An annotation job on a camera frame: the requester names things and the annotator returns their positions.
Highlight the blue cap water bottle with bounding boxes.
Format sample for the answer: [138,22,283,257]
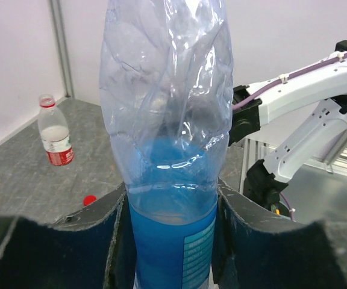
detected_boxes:
[99,1,234,288]

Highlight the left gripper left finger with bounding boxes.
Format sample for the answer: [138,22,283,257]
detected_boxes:
[0,184,127,288]

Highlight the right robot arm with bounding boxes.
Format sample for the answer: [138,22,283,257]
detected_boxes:
[230,40,347,217]

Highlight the red bottle cap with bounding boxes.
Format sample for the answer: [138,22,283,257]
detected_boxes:
[83,195,97,206]

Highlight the red label water bottle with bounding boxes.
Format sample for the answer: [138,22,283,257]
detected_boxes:
[37,95,74,167]

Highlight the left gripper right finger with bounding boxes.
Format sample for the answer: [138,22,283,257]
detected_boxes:
[215,181,347,288]

